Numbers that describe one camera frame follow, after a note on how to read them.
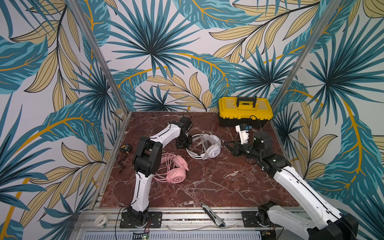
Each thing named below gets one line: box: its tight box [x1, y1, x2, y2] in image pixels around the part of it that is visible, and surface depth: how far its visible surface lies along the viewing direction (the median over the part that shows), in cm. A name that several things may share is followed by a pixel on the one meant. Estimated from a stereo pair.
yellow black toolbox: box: [218, 96, 274, 128], surface depth 102 cm
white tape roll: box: [94, 214, 109, 229], surface depth 73 cm
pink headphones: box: [153, 152, 190, 184], surface depth 85 cm
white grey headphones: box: [186, 133, 224, 160], surface depth 91 cm
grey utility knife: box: [201, 202, 226, 228], surface depth 75 cm
